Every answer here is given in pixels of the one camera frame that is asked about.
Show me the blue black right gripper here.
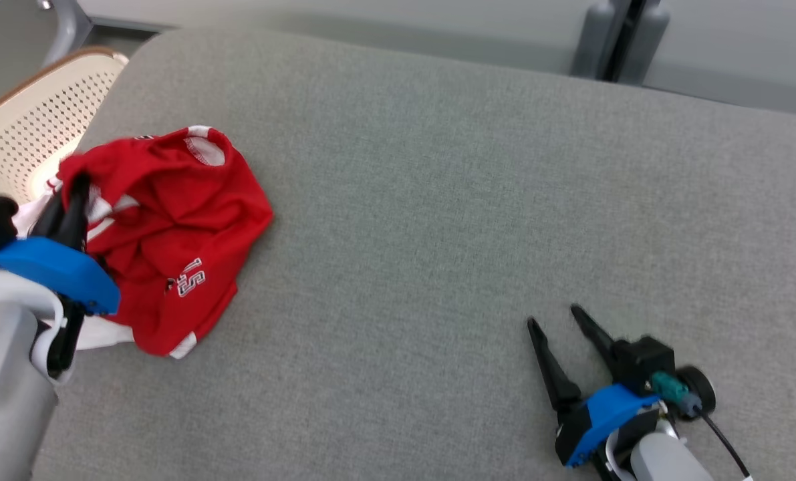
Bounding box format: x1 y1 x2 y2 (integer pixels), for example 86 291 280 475
527 305 663 480

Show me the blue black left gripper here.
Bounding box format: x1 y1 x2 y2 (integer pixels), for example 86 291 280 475
0 172 122 379

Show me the red and white shirt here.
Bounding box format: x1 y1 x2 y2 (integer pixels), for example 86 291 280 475
57 125 275 359

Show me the cream perforated laundry basket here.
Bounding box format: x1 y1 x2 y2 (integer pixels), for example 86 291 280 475
0 45 130 208

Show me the dark grey baseboard strip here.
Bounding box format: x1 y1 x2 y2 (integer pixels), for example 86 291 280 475
90 19 178 34

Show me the grey rounded post foot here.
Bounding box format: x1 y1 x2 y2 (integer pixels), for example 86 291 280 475
620 0 672 86
569 0 622 79

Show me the grey partition post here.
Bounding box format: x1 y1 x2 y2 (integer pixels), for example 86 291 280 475
604 0 649 82

